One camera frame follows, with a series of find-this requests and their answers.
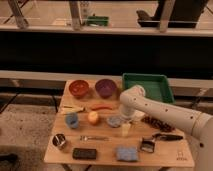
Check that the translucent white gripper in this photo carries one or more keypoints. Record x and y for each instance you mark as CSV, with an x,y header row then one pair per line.
x,y
125,127

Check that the black sponge block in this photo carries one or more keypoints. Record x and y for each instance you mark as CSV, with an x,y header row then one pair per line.
x,y
83,153

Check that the silver fork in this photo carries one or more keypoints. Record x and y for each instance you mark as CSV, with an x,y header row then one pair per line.
x,y
86,138

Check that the red orange bowl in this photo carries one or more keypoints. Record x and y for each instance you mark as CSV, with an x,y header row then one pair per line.
x,y
79,88

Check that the yellow apple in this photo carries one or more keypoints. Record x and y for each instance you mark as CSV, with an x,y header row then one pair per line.
x,y
93,117

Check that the yellow banana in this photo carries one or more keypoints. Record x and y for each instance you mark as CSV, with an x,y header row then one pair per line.
x,y
71,109

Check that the red chili pepper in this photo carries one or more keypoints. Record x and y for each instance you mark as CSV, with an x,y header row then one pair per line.
x,y
101,107

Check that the blue sponge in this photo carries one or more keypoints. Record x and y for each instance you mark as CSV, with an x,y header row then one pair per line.
x,y
127,154

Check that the purple bowl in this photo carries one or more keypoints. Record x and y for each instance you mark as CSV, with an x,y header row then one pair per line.
x,y
105,88

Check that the wooden folding table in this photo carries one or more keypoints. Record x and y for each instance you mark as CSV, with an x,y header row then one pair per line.
x,y
174,154

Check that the metal cup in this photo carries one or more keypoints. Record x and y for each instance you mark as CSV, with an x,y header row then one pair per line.
x,y
59,141

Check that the black handled knife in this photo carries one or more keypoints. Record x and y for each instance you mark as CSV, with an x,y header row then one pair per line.
x,y
167,137

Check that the white plastic cup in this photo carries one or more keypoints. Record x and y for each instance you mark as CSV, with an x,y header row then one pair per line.
x,y
138,116

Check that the dark machine on shelf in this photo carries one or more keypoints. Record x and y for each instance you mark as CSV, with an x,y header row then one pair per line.
x,y
185,14

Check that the green box on shelf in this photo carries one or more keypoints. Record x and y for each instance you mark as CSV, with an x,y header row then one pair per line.
x,y
97,20

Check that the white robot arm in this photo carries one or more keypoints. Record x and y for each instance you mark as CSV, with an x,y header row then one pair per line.
x,y
195,123

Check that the blue cup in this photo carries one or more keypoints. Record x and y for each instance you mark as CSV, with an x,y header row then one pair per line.
x,y
71,120

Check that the small grey blue towel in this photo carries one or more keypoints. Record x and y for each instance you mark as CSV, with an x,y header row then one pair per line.
x,y
114,121

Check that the red grape bunch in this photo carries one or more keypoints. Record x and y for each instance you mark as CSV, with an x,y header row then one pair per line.
x,y
158,124

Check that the green plastic tray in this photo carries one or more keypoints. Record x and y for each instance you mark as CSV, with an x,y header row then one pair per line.
x,y
156,86

